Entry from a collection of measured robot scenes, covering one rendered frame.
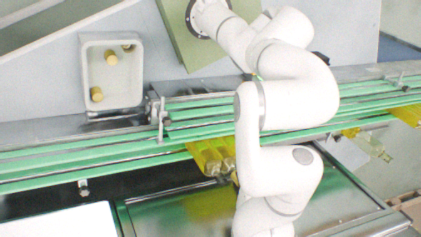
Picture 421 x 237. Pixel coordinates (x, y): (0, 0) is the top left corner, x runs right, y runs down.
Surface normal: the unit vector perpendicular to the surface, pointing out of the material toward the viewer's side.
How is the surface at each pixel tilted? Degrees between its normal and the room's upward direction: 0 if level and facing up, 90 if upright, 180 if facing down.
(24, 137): 90
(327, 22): 0
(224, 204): 90
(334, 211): 90
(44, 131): 90
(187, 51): 1
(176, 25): 1
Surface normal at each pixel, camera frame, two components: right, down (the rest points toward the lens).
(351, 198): 0.13, -0.84
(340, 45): 0.42, 0.53
